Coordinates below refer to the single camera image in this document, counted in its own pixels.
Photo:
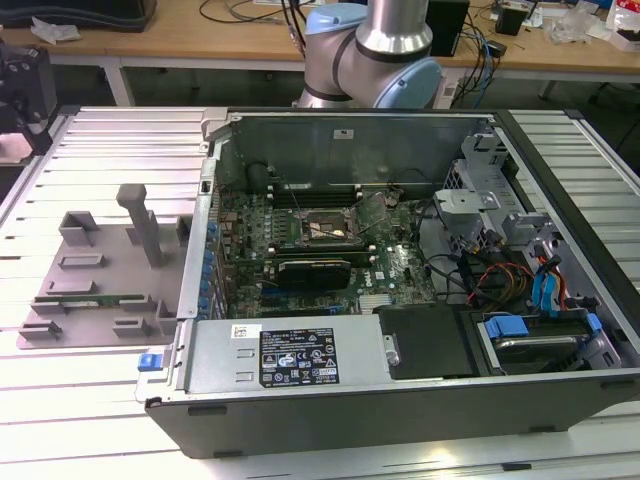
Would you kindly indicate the silver metal drive cage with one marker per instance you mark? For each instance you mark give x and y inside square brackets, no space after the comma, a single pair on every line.
[465,200]

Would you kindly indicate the green RAM stick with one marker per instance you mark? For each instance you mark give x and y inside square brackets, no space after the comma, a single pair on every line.
[107,300]

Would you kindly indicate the blue case latch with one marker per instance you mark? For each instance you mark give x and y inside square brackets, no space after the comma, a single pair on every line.
[149,362]

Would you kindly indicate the round coin battery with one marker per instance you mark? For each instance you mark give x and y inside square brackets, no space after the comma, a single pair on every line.
[392,199]

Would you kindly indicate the black plastic shroud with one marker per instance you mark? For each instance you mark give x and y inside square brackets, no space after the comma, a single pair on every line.
[430,340]

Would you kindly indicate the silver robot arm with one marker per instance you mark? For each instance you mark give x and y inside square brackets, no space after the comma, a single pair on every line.
[390,25]

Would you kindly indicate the wooden desk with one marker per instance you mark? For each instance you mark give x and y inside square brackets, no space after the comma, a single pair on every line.
[150,40]

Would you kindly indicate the silver power supply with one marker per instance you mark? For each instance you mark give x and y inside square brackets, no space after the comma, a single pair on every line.
[220,350]

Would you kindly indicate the hard disk in blue carrier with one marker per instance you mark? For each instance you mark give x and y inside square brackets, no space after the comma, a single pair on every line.
[506,327]

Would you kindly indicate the black open PC case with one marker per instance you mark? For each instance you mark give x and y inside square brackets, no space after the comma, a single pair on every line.
[350,425]

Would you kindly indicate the black power adapter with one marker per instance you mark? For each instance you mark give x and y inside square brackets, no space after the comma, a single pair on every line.
[497,48]

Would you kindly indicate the white bag red print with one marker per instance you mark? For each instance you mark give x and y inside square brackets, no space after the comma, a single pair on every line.
[620,20]

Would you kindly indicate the green motherboard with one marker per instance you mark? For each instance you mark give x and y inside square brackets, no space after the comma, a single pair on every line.
[400,260]

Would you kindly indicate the tall black box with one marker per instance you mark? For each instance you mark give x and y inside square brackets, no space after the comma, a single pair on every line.
[450,25]

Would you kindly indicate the black graphics card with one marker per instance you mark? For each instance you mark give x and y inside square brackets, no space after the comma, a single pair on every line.
[315,275]

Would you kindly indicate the CPU socket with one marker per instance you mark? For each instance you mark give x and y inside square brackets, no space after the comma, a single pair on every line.
[322,221]

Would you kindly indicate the crumpled white paper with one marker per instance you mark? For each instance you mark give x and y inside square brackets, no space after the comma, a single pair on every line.
[52,31]

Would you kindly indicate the small silver heatsink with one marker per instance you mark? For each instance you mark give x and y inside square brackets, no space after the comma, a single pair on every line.
[376,303]

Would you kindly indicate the large black device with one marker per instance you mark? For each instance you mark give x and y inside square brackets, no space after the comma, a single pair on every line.
[75,12]

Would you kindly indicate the grey parts rack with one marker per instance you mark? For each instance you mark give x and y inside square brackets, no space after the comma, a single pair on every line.
[110,280]

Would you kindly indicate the grey case latch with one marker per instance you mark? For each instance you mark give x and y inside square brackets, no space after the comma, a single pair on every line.
[215,119]

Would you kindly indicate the small black box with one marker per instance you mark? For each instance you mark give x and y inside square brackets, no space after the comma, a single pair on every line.
[510,22]

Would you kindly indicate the clear plastic wrapping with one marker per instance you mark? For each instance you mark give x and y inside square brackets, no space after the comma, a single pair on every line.
[570,25]

